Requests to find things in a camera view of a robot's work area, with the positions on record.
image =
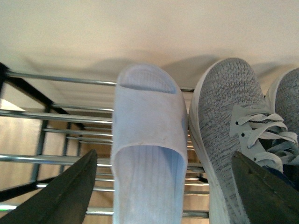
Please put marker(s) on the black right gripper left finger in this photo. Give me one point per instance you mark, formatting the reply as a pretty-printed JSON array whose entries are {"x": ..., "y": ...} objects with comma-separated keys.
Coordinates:
[{"x": 63, "y": 201}]

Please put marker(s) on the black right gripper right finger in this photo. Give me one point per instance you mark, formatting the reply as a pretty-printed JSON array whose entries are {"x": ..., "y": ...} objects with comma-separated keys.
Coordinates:
[{"x": 266, "y": 198}]

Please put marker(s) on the grey knit sneaker white sole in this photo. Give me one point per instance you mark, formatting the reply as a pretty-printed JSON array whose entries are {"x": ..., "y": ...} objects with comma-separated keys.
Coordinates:
[{"x": 283, "y": 98}]

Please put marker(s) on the black metal shoe rack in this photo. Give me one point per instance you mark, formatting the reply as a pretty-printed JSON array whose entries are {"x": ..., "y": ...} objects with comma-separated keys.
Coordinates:
[{"x": 41, "y": 137}]

